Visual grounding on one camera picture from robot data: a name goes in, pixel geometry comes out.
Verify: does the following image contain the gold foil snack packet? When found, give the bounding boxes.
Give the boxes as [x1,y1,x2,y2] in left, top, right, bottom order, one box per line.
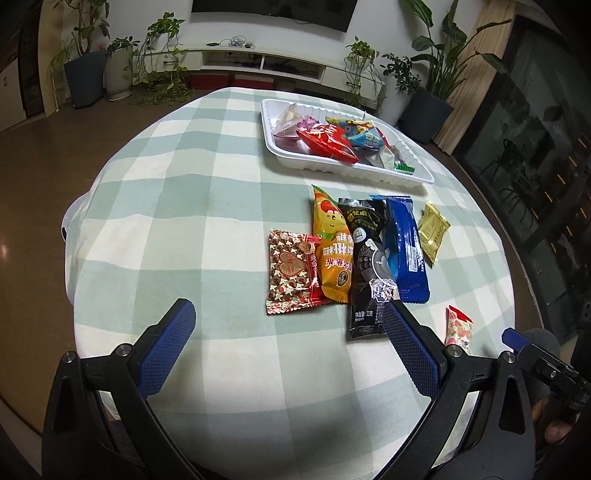
[418,200,451,267]

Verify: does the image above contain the heart print snack packet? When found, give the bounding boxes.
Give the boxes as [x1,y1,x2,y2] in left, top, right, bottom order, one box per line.
[265,228,331,315]

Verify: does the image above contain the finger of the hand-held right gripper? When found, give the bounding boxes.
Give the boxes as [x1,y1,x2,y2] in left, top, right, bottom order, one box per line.
[502,329,591,394]

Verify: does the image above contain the tall branchy plant dark pot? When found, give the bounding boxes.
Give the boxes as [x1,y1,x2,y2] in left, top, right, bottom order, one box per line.
[48,0,112,109]

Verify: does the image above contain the pink purple snack packet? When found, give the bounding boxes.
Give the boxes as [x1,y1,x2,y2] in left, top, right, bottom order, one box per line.
[273,119,320,139]

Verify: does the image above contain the bushy plant in white pot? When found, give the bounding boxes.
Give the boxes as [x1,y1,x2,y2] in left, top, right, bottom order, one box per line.
[381,53,422,125]

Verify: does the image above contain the large-leaf plant in dark pot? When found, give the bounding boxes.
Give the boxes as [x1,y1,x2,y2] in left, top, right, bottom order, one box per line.
[399,0,513,144]

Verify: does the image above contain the trailing vine plant small leaves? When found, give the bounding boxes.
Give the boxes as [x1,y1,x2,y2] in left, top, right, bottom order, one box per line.
[344,37,386,116]

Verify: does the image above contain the beige curtain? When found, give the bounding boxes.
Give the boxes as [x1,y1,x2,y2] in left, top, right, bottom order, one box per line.
[434,0,509,158]

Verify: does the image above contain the red chocolate ball packet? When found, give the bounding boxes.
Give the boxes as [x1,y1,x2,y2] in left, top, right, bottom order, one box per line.
[295,127,360,164]

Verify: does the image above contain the person's right hand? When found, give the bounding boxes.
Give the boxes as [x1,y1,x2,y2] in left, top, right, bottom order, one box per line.
[531,399,575,445]

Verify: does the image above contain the red storage box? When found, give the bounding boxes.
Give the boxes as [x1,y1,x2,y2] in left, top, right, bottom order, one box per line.
[191,73,229,89]
[233,74,273,90]

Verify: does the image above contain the small plant in ribbed pot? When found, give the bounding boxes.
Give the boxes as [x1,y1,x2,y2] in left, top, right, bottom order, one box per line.
[104,37,139,101]

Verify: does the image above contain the wall-mounted black television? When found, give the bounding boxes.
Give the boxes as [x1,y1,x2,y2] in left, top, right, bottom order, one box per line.
[191,0,358,33]

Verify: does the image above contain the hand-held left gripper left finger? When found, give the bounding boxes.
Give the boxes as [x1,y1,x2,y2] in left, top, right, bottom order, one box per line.
[41,298,204,480]

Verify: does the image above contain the panda print snack packet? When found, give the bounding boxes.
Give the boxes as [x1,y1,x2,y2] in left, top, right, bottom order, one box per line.
[325,117,387,149]

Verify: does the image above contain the glass sliding door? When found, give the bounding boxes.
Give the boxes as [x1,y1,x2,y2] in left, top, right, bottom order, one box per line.
[455,14,591,342]

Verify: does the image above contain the blue snack packet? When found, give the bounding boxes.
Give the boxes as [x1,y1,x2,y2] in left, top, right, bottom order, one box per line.
[369,195,430,304]

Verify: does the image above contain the white plastic tray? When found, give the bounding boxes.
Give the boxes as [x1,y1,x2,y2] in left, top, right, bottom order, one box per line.
[261,98,435,186]

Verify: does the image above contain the black cookie packet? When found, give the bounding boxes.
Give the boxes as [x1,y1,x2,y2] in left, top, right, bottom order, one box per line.
[338,198,400,340]

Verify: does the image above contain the orange snack packet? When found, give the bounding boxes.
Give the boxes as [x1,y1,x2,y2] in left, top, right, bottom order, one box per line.
[311,185,356,305]

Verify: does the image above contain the cables and devices on console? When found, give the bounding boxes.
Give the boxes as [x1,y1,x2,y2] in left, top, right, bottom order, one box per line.
[208,37,257,49]

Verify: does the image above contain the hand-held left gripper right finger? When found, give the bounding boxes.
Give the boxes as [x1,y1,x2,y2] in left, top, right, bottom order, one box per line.
[376,300,541,480]

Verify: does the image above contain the green checkered tablecloth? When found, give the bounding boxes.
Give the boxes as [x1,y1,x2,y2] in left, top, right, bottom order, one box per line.
[60,85,518,480]

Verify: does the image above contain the small strawberry print packet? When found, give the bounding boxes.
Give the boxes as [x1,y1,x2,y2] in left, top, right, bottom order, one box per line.
[444,305,475,355]

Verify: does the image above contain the white television console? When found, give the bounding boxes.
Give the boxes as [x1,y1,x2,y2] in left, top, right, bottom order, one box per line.
[139,44,384,95]

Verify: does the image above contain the white wall cabinet shelving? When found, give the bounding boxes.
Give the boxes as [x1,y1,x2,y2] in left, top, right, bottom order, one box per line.
[0,28,28,132]

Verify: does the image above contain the trailing vine plant large leaves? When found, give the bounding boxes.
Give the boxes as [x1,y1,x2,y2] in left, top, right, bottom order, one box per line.
[134,13,195,104]

